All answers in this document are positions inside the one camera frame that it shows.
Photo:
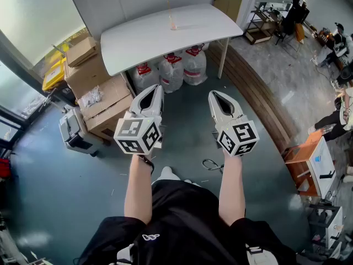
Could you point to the person's left white shoe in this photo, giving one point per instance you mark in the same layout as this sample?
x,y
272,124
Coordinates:
x,y
168,174

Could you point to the yellow plastic bin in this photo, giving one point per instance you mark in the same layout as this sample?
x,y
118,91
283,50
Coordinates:
x,y
53,76

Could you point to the flat cardboard sheet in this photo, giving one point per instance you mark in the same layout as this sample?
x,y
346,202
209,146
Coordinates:
x,y
229,7

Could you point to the small cardboard box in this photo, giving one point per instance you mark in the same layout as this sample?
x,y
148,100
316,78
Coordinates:
x,y
81,51

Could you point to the grey hard case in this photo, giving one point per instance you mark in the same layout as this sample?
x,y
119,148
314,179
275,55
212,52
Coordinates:
x,y
74,131

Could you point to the thin orange stick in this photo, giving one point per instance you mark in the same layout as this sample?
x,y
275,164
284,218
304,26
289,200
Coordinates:
x,y
170,14

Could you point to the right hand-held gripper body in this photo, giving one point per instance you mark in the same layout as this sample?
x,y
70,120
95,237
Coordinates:
x,y
237,137

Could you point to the black metal shelf rack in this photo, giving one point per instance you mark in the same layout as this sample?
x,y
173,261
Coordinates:
x,y
260,23

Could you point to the black and white rack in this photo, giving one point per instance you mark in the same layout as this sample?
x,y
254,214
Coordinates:
x,y
328,225

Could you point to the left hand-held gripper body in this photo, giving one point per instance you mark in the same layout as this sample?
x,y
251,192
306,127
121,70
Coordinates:
x,y
138,134

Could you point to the person's left forearm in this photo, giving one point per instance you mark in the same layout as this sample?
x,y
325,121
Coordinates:
x,y
138,192

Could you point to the orange-backed chair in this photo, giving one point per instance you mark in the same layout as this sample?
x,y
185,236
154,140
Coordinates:
x,y
300,32

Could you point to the clear water jug red cap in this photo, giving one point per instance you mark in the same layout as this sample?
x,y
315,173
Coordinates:
x,y
195,66
144,80
171,74

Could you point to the small white table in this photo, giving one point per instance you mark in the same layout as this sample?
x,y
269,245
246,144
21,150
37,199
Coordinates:
x,y
324,164

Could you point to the person's black shirt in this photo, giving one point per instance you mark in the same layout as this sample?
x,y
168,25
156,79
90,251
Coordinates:
x,y
187,225

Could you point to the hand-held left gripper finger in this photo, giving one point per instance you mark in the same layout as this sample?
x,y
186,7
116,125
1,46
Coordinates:
x,y
159,103
136,101

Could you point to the person's right white shoe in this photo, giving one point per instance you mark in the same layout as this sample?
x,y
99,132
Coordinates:
x,y
191,182

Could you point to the clear bag of small parts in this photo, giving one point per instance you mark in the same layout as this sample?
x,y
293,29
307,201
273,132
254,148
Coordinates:
x,y
91,97

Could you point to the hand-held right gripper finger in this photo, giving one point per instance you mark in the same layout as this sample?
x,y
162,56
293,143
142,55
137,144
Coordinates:
x,y
234,108
214,110

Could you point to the person's right forearm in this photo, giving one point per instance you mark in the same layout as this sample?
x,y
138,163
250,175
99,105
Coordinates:
x,y
231,189

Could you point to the black coat rack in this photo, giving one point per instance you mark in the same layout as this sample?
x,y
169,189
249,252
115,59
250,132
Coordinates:
x,y
296,10

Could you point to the person's white shoe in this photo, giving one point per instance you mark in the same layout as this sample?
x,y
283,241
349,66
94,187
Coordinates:
x,y
191,182
168,174

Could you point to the orange wooden cabinet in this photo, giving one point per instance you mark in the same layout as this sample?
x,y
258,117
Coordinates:
x,y
299,159

